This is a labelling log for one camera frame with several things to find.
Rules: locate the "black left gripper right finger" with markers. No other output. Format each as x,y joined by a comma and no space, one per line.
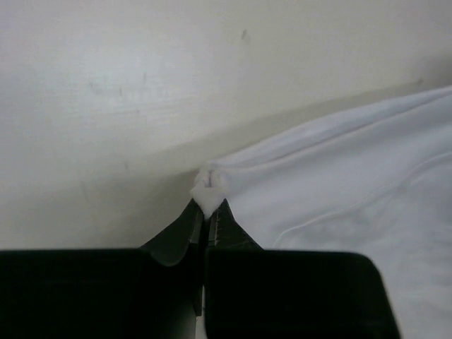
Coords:
252,292

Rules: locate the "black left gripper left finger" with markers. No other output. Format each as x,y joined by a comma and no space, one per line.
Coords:
151,291

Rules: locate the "white skirt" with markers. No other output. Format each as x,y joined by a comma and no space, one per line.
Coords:
374,180

